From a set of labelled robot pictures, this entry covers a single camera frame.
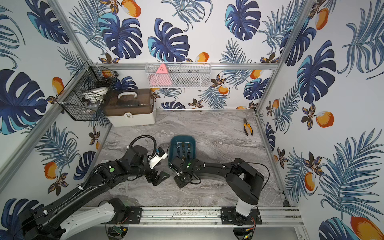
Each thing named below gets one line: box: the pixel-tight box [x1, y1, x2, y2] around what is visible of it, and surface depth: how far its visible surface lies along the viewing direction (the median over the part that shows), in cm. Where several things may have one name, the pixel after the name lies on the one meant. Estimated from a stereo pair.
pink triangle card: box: [148, 63, 172, 87], surface depth 92 cm
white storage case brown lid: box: [103, 88, 156, 127], surface depth 103 cm
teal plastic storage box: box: [168, 135, 196, 169], surface depth 100 cm
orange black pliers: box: [243, 117, 254, 136], surface depth 112 cm
